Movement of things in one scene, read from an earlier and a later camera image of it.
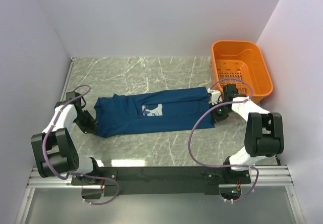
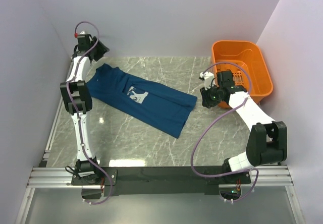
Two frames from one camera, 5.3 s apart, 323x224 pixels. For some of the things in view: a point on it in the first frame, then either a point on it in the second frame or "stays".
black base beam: x=162 y=180 stays
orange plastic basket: x=242 y=63 stays
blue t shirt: x=157 y=110 to x=157 y=106
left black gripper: x=91 y=127 to x=102 y=50
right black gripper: x=215 y=118 to x=206 y=101
